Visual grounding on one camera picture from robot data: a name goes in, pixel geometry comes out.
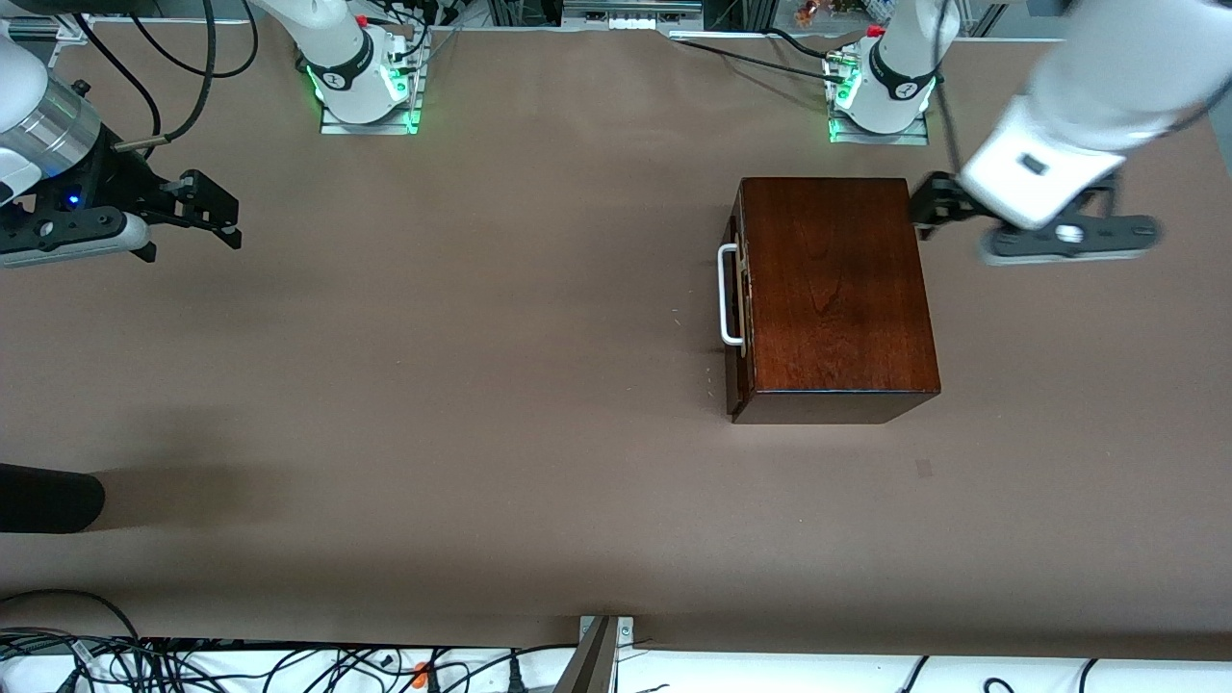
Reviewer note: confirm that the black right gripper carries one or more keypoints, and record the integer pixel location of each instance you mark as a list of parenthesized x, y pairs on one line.
[(114, 180)]

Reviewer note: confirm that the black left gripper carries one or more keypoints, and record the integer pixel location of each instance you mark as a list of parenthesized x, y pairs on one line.
[(936, 202)]

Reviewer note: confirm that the light wood drawer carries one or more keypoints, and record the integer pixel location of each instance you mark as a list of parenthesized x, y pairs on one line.
[(736, 371)]

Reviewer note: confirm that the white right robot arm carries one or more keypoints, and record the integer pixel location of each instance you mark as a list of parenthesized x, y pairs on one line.
[(337, 48)]

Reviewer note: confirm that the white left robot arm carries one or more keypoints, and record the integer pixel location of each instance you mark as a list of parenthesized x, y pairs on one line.
[(1088, 87)]

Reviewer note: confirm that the dark brown wooden cabinet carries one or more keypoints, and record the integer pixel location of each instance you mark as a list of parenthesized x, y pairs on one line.
[(837, 289)]

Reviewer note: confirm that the black cylindrical pole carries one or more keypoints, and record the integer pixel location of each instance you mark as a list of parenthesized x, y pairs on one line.
[(48, 499)]

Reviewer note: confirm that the grey power strip device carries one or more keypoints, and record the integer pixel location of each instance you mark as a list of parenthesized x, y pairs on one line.
[(630, 12)]

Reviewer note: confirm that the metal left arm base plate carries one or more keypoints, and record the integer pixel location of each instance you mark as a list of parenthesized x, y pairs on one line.
[(900, 139)]

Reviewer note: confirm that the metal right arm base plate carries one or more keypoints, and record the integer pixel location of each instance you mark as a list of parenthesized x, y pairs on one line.
[(371, 127)]

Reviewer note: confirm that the small aluminium bracket plate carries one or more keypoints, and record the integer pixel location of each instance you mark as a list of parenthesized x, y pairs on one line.
[(624, 630)]

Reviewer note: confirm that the grey metal mount bar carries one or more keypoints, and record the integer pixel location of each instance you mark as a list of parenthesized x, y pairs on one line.
[(587, 664)]

